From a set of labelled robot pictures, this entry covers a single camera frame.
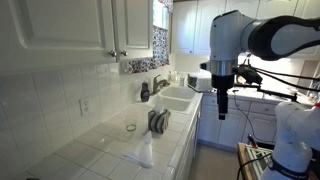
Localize white base cabinet door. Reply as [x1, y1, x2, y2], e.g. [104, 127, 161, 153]
[241, 112, 278, 145]
[197, 104, 223, 144]
[217, 108, 248, 149]

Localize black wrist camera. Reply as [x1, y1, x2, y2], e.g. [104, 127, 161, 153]
[237, 64, 264, 85]

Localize white paper napkin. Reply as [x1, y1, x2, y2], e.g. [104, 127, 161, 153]
[122, 130, 155, 169]

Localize thin black hanging cable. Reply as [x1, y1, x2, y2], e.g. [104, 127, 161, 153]
[232, 89, 259, 144]

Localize silver toaster oven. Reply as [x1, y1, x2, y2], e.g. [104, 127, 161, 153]
[187, 72, 216, 93]

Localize wooden cart table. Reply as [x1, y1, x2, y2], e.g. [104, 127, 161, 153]
[236, 142, 278, 180]

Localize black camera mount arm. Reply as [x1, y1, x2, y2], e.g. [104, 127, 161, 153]
[233, 83, 298, 102]

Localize white tissue in box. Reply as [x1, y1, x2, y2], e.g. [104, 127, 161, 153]
[152, 97, 165, 115]

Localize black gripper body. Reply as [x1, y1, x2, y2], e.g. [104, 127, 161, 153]
[211, 74, 234, 101]

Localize dark soap bottle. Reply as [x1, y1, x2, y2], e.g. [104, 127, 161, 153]
[140, 80, 151, 103]

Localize red handled tool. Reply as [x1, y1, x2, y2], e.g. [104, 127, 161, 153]
[246, 133, 259, 150]

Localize black base cable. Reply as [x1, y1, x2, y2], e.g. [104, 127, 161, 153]
[235, 152, 273, 180]

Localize black robot arm cables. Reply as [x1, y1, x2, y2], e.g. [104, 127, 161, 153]
[246, 53, 320, 93]

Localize metal sink faucet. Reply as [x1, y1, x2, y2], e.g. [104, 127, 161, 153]
[152, 74, 171, 95]

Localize white wall power outlet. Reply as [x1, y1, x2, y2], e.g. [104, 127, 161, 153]
[78, 96, 92, 118]

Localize clear cup green base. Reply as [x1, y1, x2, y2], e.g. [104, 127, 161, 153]
[124, 114, 138, 133]

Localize white double sink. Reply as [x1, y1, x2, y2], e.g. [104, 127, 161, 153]
[146, 85, 198, 115]

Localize striped tissue box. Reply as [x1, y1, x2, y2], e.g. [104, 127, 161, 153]
[147, 109, 171, 135]

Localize white base cabinet drawer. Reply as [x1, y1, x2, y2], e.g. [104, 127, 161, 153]
[249, 101, 278, 117]
[202, 94, 227, 108]
[224, 97, 252, 113]

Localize small pale bottle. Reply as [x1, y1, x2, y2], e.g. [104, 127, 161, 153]
[168, 69, 178, 82]

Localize narrow white cabinet door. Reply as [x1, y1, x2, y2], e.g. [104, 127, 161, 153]
[111, 0, 154, 62]

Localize wide white cabinet door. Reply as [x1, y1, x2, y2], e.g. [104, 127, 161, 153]
[0, 0, 118, 73]

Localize white counter base cabinet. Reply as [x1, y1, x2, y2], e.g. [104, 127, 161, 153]
[174, 96, 203, 180]

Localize green white board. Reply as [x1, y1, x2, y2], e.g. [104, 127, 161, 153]
[245, 144, 274, 180]

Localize floral curtain valance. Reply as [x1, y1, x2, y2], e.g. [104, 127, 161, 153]
[157, 0, 175, 14]

